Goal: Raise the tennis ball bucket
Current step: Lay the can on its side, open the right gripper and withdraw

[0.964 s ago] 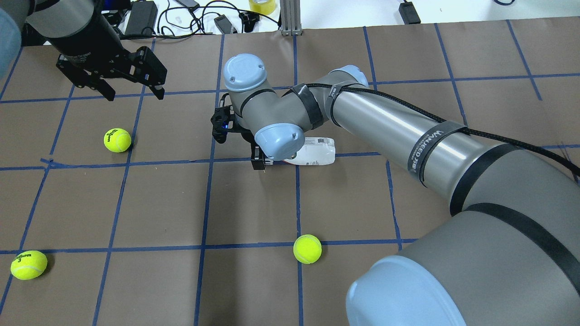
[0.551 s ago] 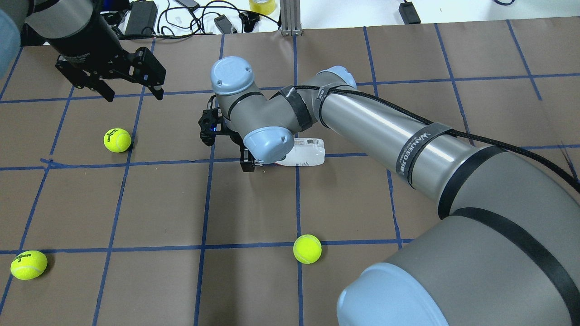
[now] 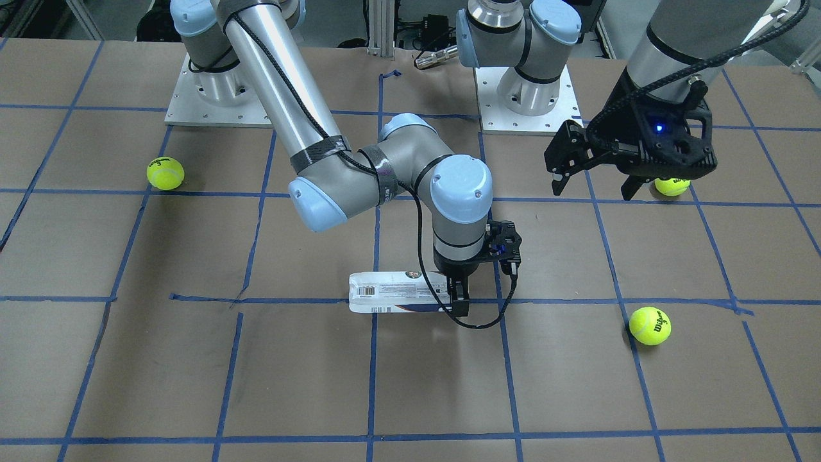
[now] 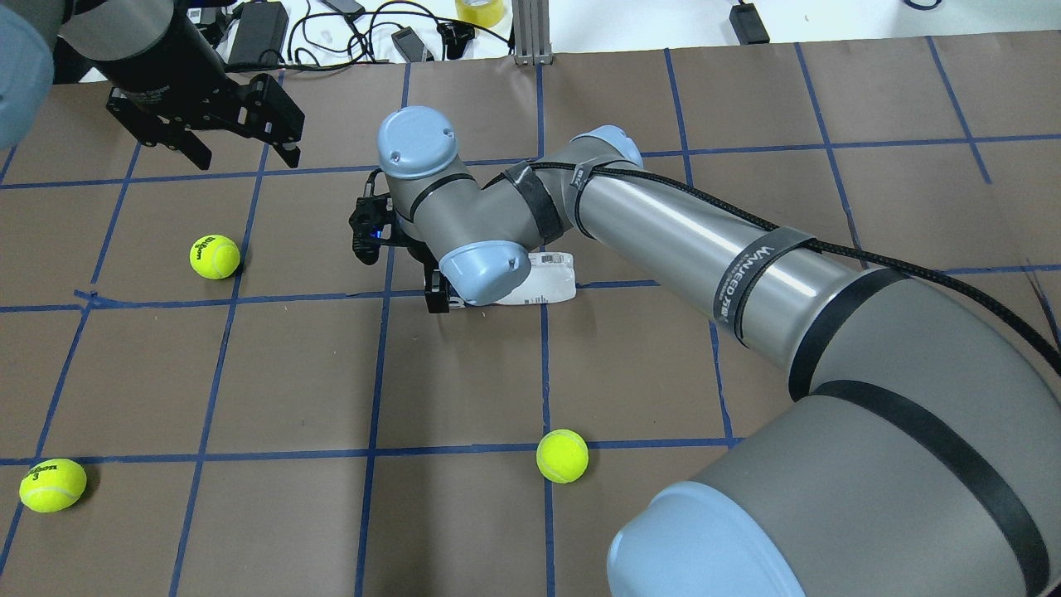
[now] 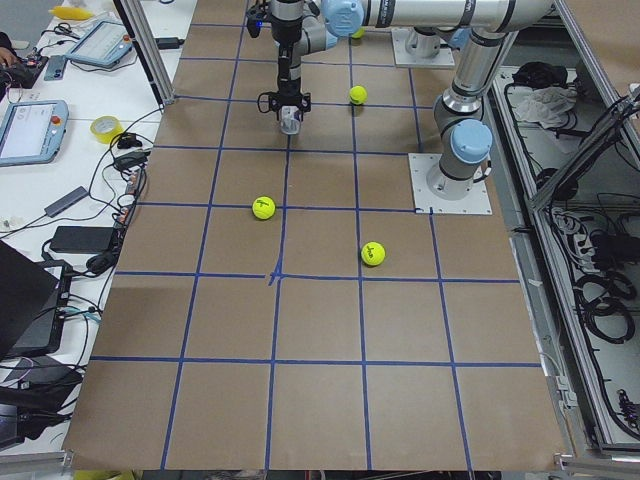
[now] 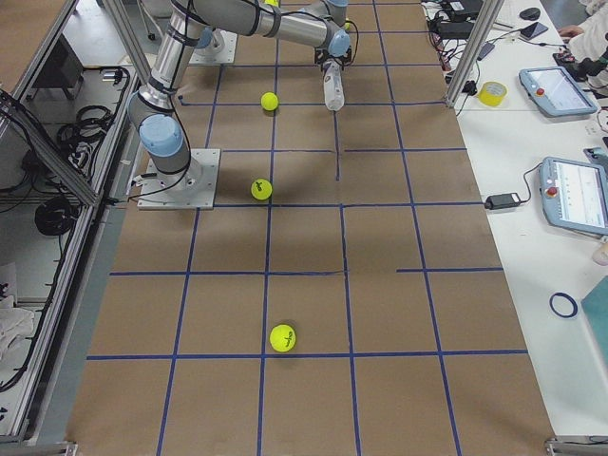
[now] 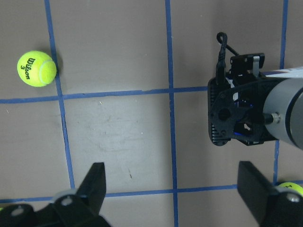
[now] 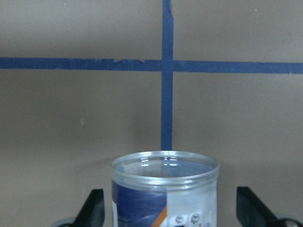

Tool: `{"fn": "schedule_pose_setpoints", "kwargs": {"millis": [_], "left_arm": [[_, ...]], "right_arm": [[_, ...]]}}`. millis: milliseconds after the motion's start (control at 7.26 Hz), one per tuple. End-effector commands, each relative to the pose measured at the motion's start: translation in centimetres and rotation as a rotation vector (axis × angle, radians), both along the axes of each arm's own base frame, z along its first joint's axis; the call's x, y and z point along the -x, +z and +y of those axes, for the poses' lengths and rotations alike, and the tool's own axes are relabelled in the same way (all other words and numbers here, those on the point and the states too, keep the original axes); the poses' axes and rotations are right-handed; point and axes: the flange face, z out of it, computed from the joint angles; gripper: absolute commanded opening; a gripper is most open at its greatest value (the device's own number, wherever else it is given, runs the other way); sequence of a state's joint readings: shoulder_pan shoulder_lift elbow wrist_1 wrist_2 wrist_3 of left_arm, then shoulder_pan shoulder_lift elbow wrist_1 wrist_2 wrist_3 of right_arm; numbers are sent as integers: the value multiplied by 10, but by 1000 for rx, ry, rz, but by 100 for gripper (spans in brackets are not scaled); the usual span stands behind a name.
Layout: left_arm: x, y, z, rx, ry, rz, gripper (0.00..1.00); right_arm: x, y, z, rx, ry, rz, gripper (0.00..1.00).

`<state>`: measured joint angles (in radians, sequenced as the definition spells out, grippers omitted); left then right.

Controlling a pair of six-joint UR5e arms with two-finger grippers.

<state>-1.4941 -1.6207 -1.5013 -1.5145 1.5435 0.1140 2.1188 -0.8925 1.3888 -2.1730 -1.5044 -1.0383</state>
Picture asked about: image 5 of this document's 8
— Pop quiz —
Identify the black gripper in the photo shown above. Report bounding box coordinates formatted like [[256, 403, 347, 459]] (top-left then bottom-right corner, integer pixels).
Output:
[[257, 47, 312, 120]]

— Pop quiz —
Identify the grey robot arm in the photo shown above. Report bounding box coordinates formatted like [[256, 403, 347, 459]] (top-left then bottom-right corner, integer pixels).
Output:
[[245, 1, 364, 135], [356, 1, 551, 193]]

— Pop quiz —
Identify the yellow tennis ball centre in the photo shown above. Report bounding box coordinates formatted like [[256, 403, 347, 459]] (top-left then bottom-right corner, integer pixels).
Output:
[[349, 85, 368, 105]]

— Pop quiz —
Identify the yellow tennis ball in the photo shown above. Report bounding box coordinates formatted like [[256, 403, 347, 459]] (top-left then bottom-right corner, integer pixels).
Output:
[[252, 196, 276, 220], [351, 28, 365, 40], [360, 241, 386, 267], [349, 85, 368, 105]]

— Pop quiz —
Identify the yellow tennis ball right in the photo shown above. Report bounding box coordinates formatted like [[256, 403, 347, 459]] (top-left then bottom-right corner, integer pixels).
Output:
[[351, 28, 365, 40]]

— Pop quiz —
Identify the yellow tennis ball upper left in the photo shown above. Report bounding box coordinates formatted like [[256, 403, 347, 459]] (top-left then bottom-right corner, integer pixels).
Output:
[[252, 196, 276, 220]]

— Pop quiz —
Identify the yellow tennis ball lower left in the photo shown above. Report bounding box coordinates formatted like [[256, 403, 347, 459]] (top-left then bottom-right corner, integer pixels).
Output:
[[360, 241, 386, 267]]

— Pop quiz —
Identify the yellow tape roll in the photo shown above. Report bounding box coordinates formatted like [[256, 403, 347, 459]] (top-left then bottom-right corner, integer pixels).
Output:
[[90, 115, 124, 145]]

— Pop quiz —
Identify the right teach pendant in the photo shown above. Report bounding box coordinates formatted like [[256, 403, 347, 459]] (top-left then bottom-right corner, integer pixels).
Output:
[[64, 20, 133, 69]]

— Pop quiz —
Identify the teach pendant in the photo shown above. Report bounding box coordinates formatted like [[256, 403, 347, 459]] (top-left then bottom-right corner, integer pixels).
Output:
[[64, 20, 133, 69], [1, 100, 69, 167]]

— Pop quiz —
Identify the left teach pendant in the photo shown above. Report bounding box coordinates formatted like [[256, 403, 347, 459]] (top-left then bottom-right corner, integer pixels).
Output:
[[1, 100, 69, 167]]

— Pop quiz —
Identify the black power adapter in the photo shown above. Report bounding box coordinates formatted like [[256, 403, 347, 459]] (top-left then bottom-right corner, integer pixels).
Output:
[[50, 226, 115, 254]]

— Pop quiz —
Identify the black laptop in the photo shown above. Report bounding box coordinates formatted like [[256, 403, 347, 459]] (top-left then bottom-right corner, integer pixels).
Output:
[[1, 243, 71, 360]]

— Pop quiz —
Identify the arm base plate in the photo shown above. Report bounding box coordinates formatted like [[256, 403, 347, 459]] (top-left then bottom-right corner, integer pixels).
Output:
[[408, 153, 492, 215], [391, 27, 455, 70]]

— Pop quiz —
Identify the aluminium frame post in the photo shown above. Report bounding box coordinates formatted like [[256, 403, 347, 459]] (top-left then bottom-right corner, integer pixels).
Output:
[[113, 0, 175, 107]]

